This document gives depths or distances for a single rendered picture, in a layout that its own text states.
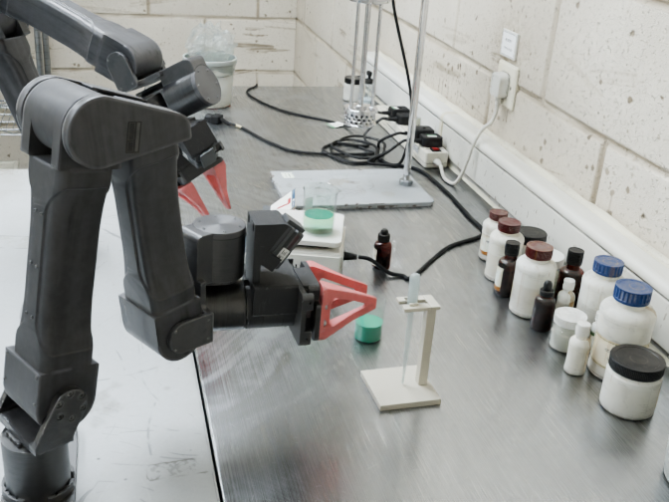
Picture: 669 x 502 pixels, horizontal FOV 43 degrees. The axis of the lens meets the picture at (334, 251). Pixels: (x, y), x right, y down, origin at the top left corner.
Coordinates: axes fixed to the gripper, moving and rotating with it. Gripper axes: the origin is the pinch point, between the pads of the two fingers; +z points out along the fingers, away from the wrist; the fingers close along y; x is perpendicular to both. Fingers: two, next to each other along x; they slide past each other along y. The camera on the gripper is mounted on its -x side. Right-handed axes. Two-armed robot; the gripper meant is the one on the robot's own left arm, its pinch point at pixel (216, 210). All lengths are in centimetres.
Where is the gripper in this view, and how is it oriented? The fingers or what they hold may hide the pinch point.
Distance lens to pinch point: 128.9
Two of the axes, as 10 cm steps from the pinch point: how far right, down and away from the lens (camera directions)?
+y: 7.6, -5.6, 3.4
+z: 4.5, 8.2, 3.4
